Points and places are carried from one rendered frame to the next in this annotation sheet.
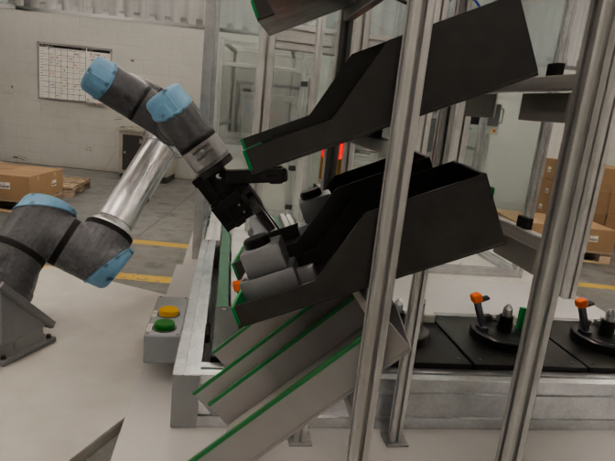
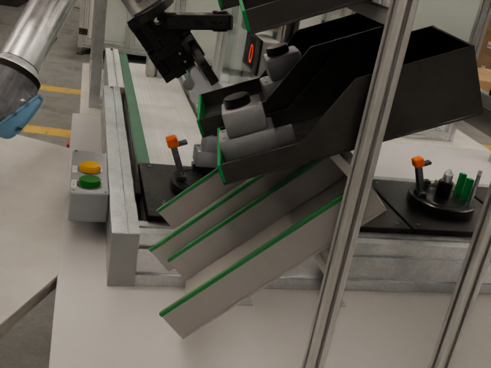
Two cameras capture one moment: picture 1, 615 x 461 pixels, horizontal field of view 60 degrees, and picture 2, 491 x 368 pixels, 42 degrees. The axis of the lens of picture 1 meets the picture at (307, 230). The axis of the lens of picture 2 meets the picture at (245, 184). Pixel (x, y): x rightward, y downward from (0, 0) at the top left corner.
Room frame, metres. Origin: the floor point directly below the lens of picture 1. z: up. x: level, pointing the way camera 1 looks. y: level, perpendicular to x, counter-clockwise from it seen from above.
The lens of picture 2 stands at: (-0.12, 0.11, 1.45)
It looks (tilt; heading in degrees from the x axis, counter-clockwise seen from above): 22 degrees down; 353
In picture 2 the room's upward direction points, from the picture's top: 10 degrees clockwise
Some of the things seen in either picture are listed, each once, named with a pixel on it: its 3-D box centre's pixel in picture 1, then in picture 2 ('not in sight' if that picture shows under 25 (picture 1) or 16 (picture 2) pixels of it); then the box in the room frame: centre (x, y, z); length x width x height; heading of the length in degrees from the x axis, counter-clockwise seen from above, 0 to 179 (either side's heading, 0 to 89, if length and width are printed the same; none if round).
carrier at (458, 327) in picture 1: (505, 321); (445, 186); (1.07, -0.45, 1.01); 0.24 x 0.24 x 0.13; 9
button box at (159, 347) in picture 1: (167, 326); (88, 183); (1.04, 0.27, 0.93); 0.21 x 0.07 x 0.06; 9
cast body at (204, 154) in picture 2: not in sight; (218, 146); (1.00, 0.04, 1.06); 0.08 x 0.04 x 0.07; 99
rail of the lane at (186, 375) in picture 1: (202, 302); (117, 158); (1.24, 0.24, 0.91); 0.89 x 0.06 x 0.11; 9
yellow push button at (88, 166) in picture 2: (168, 313); (90, 169); (1.04, 0.27, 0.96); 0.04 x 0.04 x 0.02
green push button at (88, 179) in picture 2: (164, 326); (90, 183); (0.97, 0.26, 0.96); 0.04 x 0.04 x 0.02
